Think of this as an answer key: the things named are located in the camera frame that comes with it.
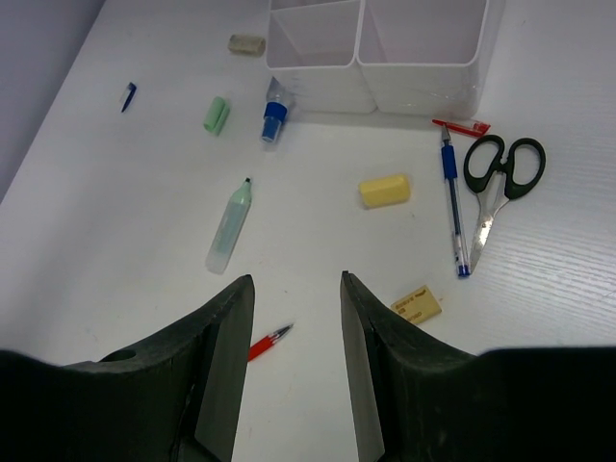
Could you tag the yellow highlighter cap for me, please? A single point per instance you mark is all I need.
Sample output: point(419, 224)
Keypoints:
point(385, 191)

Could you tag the blue pen cap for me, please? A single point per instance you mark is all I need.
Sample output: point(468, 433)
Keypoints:
point(128, 96)

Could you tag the tan wooden eraser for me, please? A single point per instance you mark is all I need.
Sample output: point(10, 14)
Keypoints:
point(417, 307)

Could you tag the left white compartment organizer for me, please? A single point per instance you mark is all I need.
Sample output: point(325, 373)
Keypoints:
point(312, 51)

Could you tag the green highlighter cap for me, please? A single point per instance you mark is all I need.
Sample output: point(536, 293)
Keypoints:
point(217, 115)

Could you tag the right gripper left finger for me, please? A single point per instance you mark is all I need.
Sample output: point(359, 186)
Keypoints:
point(172, 396)

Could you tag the red gel pen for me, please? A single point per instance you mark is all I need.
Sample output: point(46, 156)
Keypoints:
point(268, 342)

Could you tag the grey beige eraser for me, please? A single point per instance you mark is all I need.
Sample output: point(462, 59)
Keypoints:
point(246, 45)

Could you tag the blue gel pen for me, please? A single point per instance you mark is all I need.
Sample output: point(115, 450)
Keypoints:
point(461, 257)

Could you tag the red pen cap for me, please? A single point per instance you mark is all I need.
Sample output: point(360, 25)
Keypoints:
point(473, 128)

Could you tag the black handled scissors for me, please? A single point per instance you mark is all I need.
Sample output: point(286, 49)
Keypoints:
point(497, 186)

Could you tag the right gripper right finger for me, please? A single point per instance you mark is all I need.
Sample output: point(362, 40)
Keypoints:
point(415, 398)

